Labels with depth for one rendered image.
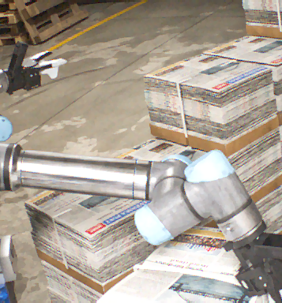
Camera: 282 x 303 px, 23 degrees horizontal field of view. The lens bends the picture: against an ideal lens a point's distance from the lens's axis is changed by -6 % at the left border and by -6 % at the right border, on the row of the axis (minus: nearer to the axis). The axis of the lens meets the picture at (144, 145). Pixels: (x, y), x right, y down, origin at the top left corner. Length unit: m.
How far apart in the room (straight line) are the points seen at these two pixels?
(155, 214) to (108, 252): 0.85
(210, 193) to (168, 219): 0.09
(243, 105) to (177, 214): 1.17
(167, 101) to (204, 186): 1.28
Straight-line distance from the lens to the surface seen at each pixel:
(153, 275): 1.38
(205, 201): 1.18
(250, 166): 2.41
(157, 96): 2.46
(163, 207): 1.20
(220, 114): 2.25
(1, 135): 2.07
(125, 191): 1.32
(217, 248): 1.43
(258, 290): 1.25
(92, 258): 2.04
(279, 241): 1.21
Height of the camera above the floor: 1.78
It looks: 22 degrees down
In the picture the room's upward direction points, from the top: 10 degrees counter-clockwise
